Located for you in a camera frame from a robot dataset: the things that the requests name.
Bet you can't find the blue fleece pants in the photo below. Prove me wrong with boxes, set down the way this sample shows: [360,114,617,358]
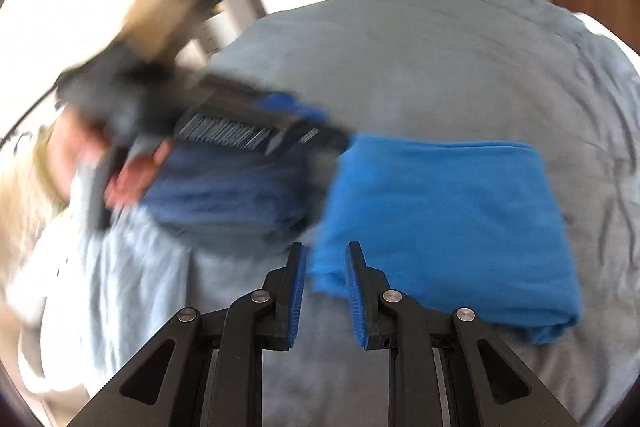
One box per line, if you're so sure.
[306,134,583,345]

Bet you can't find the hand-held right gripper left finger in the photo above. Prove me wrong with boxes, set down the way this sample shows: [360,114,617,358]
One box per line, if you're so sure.
[67,242,307,427]

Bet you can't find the dark blue cloth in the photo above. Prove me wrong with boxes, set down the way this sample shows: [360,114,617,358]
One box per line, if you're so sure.
[142,146,326,240]

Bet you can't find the grey fleece blanket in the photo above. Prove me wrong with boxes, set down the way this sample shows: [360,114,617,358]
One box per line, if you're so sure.
[187,0,640,427]

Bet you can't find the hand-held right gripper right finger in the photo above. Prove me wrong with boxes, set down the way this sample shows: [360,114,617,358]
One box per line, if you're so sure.
[345,241,581,427]

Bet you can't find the person's light blue clothing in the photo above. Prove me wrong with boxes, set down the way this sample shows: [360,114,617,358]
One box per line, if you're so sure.
[37,167,201,390]

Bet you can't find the person's left hand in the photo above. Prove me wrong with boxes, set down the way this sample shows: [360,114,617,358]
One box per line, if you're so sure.
[102,139,176,208]

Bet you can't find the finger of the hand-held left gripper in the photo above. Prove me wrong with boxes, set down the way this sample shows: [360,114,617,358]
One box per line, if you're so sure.
[252,91,332,128]
[267,122,354,160]

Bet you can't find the cream cloth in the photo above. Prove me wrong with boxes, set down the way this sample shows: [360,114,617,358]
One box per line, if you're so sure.
[0,152,76,328]

